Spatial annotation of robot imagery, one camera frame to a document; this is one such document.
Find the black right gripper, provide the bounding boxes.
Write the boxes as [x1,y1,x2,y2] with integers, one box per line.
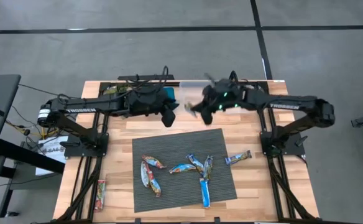
[184,78,248,126]

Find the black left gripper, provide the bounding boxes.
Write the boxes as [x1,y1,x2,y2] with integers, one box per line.
[127,85,180,128]

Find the blue orange granola bar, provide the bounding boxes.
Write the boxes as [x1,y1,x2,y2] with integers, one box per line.
[186,154,204,175]
[168,163,197,174]

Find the red orange granola bar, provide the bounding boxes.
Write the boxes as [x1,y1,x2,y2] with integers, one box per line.
[142,154,167,170]
[145,163,162,198]

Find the white green granola bar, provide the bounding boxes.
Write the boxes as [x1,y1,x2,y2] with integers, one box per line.
[140,161,150,188]

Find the light blue granola bar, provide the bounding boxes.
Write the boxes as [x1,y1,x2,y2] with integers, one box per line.
[199,178,211,208]

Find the green red granola bar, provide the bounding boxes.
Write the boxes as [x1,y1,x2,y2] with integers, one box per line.
[94,179,107,212]

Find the blue plastic bin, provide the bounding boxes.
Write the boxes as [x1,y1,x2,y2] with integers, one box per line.
[164,86,177,105]

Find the grey woven mat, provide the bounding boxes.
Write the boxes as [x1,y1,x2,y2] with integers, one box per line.
[131,128,238,213]

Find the black power bar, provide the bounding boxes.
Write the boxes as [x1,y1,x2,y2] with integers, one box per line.
[117,74,175,82]

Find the potted succulent plant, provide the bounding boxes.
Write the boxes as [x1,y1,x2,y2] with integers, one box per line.
[103,85,127,96]

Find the white cardboard box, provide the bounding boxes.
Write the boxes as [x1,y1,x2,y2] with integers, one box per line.
[35,136,69,177]

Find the black aluminium table frame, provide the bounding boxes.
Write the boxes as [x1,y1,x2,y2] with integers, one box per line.
[55,80,318,224]

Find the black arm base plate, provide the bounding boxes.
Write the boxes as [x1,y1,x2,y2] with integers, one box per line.
[260,130,306,156]
[60,132,110,158]

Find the black floor cable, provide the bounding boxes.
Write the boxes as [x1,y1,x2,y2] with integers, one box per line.
[18,83,63,96]

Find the yellow floor cable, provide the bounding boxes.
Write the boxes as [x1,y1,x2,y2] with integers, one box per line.
[6,119,60,139]

